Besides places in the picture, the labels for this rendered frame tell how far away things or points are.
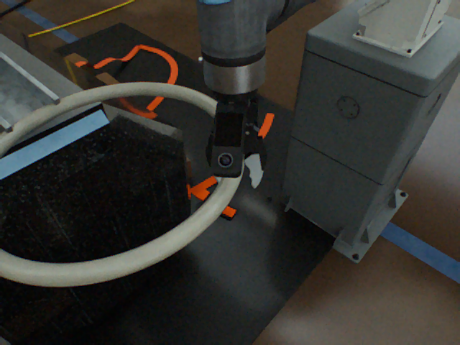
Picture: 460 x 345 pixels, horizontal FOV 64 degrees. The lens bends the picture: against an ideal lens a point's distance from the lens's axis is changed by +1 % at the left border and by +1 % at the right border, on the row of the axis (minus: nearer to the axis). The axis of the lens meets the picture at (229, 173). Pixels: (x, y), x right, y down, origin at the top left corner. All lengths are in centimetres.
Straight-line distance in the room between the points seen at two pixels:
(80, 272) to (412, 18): 98
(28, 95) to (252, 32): 58
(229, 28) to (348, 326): 126
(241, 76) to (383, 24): 72
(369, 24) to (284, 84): 139
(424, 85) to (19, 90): 99
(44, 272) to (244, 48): 39
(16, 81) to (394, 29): 96
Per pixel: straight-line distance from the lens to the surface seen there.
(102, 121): 98
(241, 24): 48
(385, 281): 166
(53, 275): 54
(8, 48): 134
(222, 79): 51
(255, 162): 62
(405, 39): 117
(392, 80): 115
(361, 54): 116
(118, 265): 51
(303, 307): 152
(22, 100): 92
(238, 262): 156
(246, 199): 175
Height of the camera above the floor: 138
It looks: 48 degrees down
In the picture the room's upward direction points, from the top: straight up
